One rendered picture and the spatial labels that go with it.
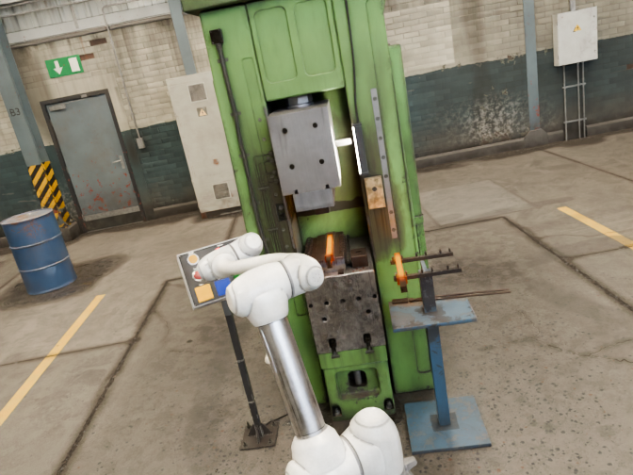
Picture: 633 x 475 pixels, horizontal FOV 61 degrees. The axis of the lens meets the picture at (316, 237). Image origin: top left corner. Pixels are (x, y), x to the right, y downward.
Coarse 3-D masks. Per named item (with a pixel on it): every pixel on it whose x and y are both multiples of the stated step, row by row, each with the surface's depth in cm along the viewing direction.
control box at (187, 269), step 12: (228, 240) 273; (192, 252) 267; (204, 252) 268; (180, 264) 264; (192, 264) 265; (192, 276) 263; (192, 288) 262; (216, 288) 265; (192, 300) 260; (216, 300) 263
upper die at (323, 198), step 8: (328, 184) 277; (296, 192) 272; (304, 192) 269; (312, 192) 269; (320, 192) 269; (328, 192) 269; (296, 200) 270; (304, 200) 270; (312, 200) 270; (320, 200) 270; (328, 200) 270; (296, 208) 272; (304, 208) 272; (312, 208) 272
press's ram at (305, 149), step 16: (272, 112) 276; (288, 112) 259; (304, 112) 256; (320, 112) 256; (272, 128) 259; (288, 128) 259; (304, 128) 259; (320, 128) 258; (272, 144) 262; (288, 144) 261; (304, 144) 261; (320, 144) 261; (336, 144) 280; (288, 160) 264; (304, 160) 264; (320, 160) 264; (336, 160) 263; (288, 176) 267; (304, 176) 266; (320, 176) 266; (336, 176) 266; (288, 192) 269
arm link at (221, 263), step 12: (216, 252) 218; (228, 252) 219; (204, 264) 216; (216, 264) 214; (228, 264) 208; (240, 264) 204; (252, 264) 201; (204, 276) 217; (216, 276) 217; (228, 276) 218
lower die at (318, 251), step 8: (336, 232) 319; (320, 240) 311; (336, 240) 305; (344, 240) 316; (312, 248) 304; (320, 248) 298; (336, 248) 293; (312, 256) 291; (320, 256) 286; (336, 256) 281; (344, 256) 284; (320, 264) 281; (336, 264) 281; (344, 264) 281
